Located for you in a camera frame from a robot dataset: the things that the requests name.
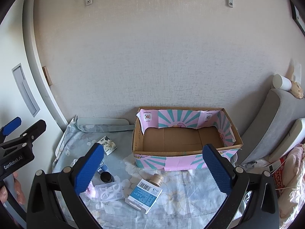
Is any floral blue bedsheet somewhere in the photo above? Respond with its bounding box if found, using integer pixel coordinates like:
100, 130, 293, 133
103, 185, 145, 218
53, 108, 242, 228

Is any pink fluffy sock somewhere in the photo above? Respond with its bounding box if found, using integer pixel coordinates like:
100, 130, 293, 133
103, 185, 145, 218
85, 182, 96, 198

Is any person's left hand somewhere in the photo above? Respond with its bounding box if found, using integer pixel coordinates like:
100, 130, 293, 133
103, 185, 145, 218
0, 171, 26, 205

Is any small blue box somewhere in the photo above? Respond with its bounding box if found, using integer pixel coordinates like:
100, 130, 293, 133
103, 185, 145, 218
97, 161, 109, 175

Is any small wooden wall block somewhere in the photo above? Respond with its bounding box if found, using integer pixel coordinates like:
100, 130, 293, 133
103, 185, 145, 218
42, 66, 52, 87

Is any grey chair backrest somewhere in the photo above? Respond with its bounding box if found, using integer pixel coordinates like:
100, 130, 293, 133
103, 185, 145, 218
236, 88, 304, 165

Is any black cosmetic jar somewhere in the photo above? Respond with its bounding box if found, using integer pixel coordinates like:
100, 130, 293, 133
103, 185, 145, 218
100, 171, 115, 184

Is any framed picture on wall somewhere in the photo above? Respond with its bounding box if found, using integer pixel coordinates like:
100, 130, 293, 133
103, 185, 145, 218
290, 0, 305, 35

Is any white paper cup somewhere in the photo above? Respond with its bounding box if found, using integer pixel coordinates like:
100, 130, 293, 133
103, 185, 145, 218
272, 74, 292, 91

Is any floral tissue pack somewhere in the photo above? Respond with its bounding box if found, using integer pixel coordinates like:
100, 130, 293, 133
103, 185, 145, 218
97, 136, 117, 156

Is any stuffed toy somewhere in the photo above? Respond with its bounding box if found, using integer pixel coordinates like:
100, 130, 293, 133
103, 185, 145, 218
285, 59, 304, 99

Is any white blue carton box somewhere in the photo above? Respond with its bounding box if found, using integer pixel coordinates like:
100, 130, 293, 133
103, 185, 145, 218
125, 179, 162, 214

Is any pink blanket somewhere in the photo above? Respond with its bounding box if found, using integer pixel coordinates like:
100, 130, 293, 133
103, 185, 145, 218
273, 144, 304, 228

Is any clear plastic floss box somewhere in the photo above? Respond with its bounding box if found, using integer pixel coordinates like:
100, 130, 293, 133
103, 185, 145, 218
95, 181, 125, 202

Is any beige cosmetic jar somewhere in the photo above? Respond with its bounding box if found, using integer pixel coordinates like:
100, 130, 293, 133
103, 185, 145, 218
149, 173, 164, 187

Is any pink teal cardboard box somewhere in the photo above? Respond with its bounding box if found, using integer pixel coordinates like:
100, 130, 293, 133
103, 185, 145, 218
132, 107, 243, 171

